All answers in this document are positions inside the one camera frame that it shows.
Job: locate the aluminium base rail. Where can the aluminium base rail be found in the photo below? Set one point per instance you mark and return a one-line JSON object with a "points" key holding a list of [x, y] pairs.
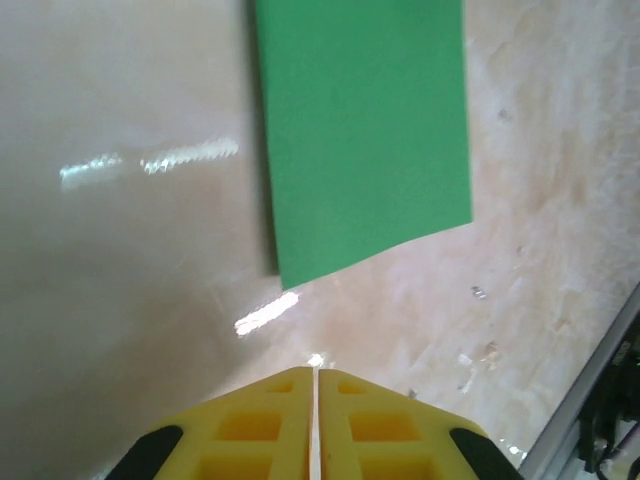
{"points": [[565, 415]]}

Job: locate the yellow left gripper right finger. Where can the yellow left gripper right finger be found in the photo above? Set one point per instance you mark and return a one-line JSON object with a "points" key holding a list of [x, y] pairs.
{"points": [[400, 440]]}

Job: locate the green paper sheet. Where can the green paper sheet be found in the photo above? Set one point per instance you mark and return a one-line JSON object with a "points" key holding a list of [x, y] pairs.
{"points": [[365, 140]]}

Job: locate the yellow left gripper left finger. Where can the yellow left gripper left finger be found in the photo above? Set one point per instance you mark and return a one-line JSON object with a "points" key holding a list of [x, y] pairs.
{"points": [[240, 440]]}

